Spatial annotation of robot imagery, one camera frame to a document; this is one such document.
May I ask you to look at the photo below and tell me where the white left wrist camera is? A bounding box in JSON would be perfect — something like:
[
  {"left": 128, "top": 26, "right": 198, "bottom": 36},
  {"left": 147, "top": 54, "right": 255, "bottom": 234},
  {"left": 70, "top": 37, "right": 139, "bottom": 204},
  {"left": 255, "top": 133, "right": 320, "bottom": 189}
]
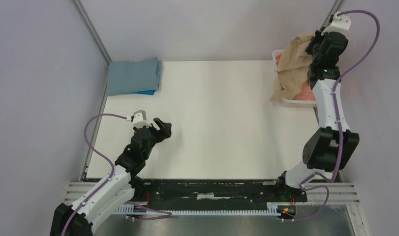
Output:
[{"left": 126, "top": 110, "right": 151, "bottom": 129}]

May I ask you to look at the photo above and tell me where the beige t shirt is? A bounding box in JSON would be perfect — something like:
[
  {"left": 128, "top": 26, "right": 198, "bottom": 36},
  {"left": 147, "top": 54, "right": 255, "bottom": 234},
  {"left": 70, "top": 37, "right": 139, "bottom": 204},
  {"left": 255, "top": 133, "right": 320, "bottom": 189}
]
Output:
[{"left": 270, "top": 33, "right": 314, "bottom": 102}]

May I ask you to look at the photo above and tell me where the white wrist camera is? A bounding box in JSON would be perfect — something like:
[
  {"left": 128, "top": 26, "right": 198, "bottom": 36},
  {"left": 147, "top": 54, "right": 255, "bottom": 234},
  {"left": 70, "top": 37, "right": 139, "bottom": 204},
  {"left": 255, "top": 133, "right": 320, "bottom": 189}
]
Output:
[
  {"left": 126, "top": 110, "right": 151, "bottom": 129},
  {"left": 321, "top": 12, "right": 351, "bottom": 36}
]

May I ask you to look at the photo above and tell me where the white plastic basket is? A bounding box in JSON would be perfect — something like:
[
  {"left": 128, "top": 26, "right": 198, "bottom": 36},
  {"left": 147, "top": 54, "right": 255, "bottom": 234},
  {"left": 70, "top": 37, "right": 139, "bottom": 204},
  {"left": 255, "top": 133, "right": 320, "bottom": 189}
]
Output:
[{"left": 272, "top": 49, "right": 316, "bottom": 108}]

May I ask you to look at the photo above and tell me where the folded grey-blue t shirt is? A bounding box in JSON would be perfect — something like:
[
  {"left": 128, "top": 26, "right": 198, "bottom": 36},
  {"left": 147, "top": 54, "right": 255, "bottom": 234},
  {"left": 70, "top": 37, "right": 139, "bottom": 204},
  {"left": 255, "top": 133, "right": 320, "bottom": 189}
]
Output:
[{"left": 105, "top": 58, "right": 162, "bottom": 96}]

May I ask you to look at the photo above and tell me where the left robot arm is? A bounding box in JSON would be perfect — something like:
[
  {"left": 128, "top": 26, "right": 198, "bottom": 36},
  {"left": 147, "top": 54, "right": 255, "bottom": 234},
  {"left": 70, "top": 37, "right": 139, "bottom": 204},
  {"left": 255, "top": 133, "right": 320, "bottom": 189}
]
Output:
[{"left": 50, "top": 113, "right": 172, "bottom": 236}]

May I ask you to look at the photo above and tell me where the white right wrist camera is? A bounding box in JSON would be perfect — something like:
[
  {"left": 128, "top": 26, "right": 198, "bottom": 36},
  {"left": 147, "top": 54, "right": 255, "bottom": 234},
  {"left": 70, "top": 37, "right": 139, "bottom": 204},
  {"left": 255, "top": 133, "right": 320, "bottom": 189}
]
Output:
[{"left": 321, "top": 12, "right": 351, "bottom": 36}]

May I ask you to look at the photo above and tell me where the white slotted cable duct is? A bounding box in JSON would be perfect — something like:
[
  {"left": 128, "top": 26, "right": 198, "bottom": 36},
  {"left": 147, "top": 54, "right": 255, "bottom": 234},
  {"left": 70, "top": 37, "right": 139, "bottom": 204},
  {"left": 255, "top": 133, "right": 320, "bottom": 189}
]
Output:
[{"left": 113, "top": 204, "right": 282, "bottom": 217}]

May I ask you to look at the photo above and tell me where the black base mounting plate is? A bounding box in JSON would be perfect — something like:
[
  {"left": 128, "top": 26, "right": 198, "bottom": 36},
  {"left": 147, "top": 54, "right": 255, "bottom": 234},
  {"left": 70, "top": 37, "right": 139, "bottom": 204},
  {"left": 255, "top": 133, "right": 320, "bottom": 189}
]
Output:
[{"left": 83, "top": 177, "right": 309, "bottom": 212}]

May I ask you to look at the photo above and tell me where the pink t shirt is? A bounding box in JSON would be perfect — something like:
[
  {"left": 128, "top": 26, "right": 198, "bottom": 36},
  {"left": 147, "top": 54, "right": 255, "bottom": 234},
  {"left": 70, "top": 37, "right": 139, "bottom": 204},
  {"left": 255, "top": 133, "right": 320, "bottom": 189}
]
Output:
[{"left": 274, "top": 67, "right": 316, "bottom": 102}]

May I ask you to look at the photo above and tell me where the folded bright blue t shirt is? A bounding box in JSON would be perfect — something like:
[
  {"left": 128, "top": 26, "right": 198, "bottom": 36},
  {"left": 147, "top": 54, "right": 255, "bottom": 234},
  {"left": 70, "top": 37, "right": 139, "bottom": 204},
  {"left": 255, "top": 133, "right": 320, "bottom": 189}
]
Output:
[{"left": 134, "top": 90, "right": 155, "bottom": 95}]

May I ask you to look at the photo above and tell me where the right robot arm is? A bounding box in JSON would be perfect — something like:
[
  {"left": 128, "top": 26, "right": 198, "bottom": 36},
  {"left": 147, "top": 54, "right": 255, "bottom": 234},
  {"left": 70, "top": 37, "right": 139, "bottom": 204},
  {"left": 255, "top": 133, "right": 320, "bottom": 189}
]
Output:
[{"left": 275, "top": 30, "right": 360, "bottom": 201}]

